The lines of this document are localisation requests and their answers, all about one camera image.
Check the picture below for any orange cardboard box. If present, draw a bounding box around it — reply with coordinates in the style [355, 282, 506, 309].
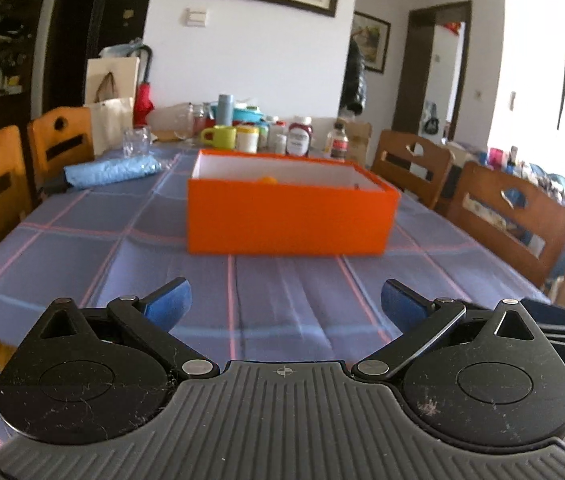
[187, 150, 401, 257]

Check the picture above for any grey blue thermos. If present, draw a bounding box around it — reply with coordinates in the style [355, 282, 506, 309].
[216, 94, 235, 126]

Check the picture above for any black hanging jacket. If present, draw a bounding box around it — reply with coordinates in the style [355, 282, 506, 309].
[340, 38, 367, 116]

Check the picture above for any cream lidded jar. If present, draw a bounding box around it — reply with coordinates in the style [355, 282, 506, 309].
[235, 125, 260, 154]

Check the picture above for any white red-lidded jar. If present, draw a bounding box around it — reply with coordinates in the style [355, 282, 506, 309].
[285, 117, 313, 157]

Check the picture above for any plaid blue tablecloth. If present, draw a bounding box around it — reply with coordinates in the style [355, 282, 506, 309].
[0, 142, 565, 461]

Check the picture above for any teal plastic container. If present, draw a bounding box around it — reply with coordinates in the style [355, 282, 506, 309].
[232, 105, 264, 124]

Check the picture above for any green mug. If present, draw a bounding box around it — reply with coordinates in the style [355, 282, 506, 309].
[201, 125, 237, 151]

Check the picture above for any orange mandarin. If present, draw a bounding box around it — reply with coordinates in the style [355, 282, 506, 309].
[258, 176, 278, 184]

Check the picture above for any paper shopping bag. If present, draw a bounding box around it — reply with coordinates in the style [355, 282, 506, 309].
[84, 56, 139, 156]

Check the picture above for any red folded umbrella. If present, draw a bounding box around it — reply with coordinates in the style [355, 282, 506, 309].
[132, 44, 156, 127]

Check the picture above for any framed picture on wall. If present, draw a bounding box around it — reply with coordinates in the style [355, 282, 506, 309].
[351, 12, 391, 74]

